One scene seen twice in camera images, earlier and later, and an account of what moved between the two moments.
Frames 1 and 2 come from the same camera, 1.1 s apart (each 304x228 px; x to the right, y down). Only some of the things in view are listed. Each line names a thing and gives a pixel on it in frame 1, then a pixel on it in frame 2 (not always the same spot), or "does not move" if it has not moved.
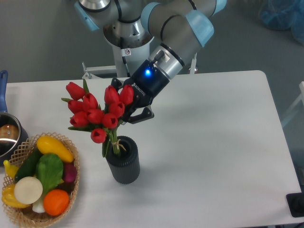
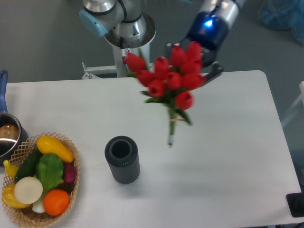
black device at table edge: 296,203 does not move
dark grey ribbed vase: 125,166 does not move
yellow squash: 47,145 does not move
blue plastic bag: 284,14 does not move
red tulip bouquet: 88,114 to 172,84
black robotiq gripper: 147,82 to 210,32
